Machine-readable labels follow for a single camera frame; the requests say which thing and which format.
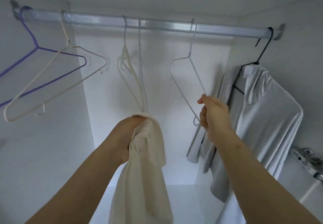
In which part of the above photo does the person's left hand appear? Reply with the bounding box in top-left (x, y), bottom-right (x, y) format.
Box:
top-left (103, 115), bottom-right (148, 166)

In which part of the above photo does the person's right hand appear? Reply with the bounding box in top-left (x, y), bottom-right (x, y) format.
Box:
top-left (197, 94), bottom-right (234, 142)

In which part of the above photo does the cream white shirt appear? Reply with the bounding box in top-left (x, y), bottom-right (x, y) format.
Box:
top-left (108, 113), bottom-right (174, 224)

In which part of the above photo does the light grey shirt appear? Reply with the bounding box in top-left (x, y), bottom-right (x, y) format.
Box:
top-left (186, 64), bottom-right (304, 224)

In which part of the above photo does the white hanger of cream shirt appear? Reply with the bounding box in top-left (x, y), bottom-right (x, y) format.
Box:
top-left (169, 20), bottom-right (208, 126)

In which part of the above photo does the cream hanger with metal hook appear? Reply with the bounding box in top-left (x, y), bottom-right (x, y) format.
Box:
top-left (117, 15), bottom-right (146, 112)

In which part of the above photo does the white wardrobe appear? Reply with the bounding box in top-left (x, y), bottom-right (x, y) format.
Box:
top-left (0, 0), bottom-right (323, 224)

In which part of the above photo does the black hanger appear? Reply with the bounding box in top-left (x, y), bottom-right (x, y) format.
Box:
top-left (232, 27), bottom-right (275, 96)

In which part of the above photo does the person's left forearm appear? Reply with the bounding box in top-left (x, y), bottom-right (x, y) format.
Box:
top-left (25, 143), bottom-right (127, 224)

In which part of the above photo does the person's right forearm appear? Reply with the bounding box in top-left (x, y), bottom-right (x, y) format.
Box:
top-left (209, 128), bottom-right (321, 224)

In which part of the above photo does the beige wire hanger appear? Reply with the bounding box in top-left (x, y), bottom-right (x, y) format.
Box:
top-left (3, 11), bottom-right (109, 122)

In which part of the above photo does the purple wire hanger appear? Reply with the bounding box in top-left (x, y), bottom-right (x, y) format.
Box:
top-left (0, 6), bottom-right (87, 109)

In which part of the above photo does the metal door hinge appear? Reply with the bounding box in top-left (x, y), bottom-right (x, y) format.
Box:
top-left (291, 147), bottom-right (323, 183)

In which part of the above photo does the metal closet rod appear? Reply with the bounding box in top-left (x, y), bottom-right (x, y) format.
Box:
top-left (10, 0), bottom-right (286, 41)

